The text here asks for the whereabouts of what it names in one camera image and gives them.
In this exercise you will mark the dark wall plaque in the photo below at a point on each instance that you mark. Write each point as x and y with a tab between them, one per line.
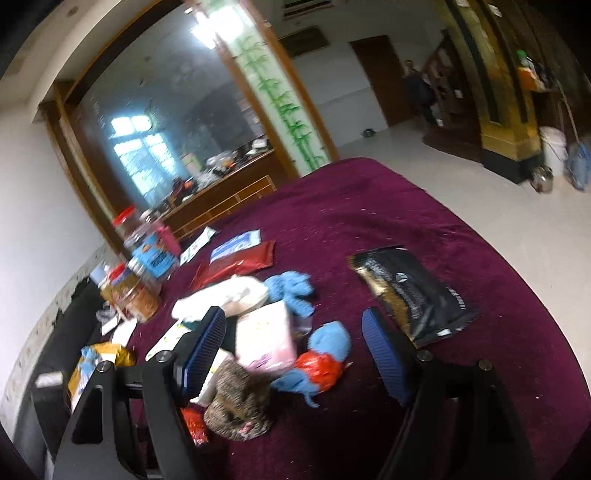
304	40

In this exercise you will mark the pink tissue pack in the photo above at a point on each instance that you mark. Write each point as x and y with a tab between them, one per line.
265	337

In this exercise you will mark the white paper packet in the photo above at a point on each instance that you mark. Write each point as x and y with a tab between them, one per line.
198	244

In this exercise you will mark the brown wooden door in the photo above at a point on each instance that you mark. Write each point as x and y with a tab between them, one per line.
378	78

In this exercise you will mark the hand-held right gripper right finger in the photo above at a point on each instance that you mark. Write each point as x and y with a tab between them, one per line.
383	350

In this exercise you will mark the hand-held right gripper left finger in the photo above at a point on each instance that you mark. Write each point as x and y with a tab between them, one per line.
203	344

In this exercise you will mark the black sofa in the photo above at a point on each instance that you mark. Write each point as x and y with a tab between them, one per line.
69	323

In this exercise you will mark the blue label plastic jar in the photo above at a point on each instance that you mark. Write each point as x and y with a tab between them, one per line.
154	261

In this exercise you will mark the white paper slip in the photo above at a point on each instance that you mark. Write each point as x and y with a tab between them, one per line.
123	332

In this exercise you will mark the yellow bag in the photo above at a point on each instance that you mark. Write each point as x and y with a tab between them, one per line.
115	355

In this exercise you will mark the dark red foil packet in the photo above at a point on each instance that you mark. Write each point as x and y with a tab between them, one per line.
240	264

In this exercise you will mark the pink box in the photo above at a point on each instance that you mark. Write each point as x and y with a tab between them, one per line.
168	240

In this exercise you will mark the black and gold snack packet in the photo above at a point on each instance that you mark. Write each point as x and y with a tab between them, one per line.
415	290

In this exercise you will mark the small white box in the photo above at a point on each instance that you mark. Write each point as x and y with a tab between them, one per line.
48	379

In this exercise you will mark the metal pot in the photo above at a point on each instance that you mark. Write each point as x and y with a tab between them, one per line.
542	179

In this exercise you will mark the small red packet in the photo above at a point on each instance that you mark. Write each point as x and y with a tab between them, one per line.
194	424

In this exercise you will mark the red lid plastic jar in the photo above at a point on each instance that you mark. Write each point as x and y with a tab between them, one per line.
129	226

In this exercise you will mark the white plastic bucket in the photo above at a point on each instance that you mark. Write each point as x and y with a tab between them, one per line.
553	150

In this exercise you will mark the small floor bowl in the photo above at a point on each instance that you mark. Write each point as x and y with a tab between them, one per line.
369	133

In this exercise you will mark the green bamboo print panel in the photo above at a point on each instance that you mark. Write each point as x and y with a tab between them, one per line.
277	101

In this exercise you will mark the wooden cabinet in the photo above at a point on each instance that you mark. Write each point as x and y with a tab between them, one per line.
221	194

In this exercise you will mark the jar with orange contents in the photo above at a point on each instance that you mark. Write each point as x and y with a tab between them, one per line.
134	295

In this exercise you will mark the white and blue packet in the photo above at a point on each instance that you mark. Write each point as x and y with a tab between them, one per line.
235	244

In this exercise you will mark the white card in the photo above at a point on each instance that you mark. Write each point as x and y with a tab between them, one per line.
164	341

